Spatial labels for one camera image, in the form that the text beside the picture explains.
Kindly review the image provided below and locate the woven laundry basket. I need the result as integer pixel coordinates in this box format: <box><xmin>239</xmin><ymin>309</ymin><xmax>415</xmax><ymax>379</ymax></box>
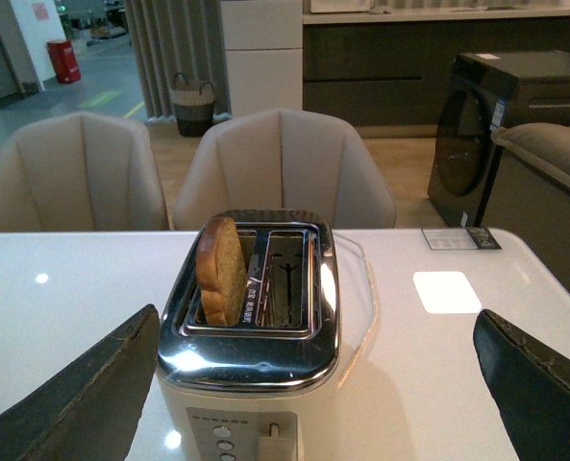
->
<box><xmin>169</xmin><ymin>72</ymin><xmax>215</xmax><ymax>137</ymax></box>

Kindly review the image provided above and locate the grey sofa cushion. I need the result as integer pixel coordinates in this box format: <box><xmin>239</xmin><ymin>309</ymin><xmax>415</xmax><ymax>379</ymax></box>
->
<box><xmin>491</xmin><ymin>123</ymin><xmax>570</xmax><ymax>189</ymax></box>

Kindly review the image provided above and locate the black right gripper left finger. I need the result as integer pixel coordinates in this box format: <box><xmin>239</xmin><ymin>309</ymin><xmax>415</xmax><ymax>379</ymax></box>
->
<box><xmin>0</xmin><ymin>304</ymin><xmax>160</xmax><ymax>460</ymax></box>

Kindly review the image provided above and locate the cream two-slot toaster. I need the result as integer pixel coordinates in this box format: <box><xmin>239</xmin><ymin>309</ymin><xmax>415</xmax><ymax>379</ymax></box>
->
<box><xmin>157</xmin><ymin>209</ymin><xmax>341</xmax><ymax>460</ymax></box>

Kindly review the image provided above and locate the beige chair left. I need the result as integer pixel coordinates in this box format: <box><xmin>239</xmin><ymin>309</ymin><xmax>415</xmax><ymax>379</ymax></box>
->
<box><xmin>0</xmin><ymin>111</ymin><xmax>169</xmax><ymax>232</ymax></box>

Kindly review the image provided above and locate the beige chair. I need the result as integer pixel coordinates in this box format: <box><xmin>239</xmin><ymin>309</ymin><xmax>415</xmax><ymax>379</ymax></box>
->
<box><xmin>173</xmin><ymin>109</ymin><xmax>397</xmax><ymax>231</ymax></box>
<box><xmin>0</xmin><ymin>111</ymin><xmax>169</xmax><ymax>232</ymax></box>

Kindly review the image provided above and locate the slice of brown bread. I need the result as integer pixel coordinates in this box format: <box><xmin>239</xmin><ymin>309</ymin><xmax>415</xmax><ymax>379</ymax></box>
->
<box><xmin>195</xmin><ymin>216</ymin><xmax>247</xmax><ymax>327</ymax></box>

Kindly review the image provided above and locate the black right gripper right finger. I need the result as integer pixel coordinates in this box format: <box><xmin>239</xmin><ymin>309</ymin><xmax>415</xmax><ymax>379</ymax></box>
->
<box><xmin>473</xmin><ymin>309</ymin><xmax>570</xmax><ymax>460</ymax></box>

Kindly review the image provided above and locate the dark washing machine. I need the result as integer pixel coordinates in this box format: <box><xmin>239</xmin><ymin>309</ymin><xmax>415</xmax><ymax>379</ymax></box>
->
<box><xmin>427</xmin><ymin>50</ymin><xmax>570</xmax><ymax>229</ymax></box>

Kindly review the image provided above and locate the red box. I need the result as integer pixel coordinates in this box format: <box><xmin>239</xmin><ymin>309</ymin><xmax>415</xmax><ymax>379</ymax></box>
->
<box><xmin>47</xmin><ymin>39</ymin><xmax>81</xmax><ymax>84</ymax></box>

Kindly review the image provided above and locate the beige chair right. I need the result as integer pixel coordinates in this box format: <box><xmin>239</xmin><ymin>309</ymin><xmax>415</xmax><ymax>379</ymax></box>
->
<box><xmin>173</xmin><ymin>109</ymin><xmax>397</xmax><ymax>231</ymax></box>

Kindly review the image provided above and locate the info label card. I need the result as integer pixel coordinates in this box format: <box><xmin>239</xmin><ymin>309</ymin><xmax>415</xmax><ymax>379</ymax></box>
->
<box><xmin>421</xmin><ymin>228</ymin><xmax>501</xmax><ymax>251</ymax></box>

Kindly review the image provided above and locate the clear acrylic tray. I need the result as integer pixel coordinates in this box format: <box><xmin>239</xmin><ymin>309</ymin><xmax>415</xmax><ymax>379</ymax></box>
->
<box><xmin>335</xmin><ymin>233</ymin><xmax>379</xmax><ymax>389</ymax></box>

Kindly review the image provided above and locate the dark kitchen counter cabinet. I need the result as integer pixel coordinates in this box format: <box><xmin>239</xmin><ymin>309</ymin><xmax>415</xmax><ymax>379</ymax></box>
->
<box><xmin>303</xmin><ymin>12</ymin><xmax>570</xmax><ymax>127</ymax></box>

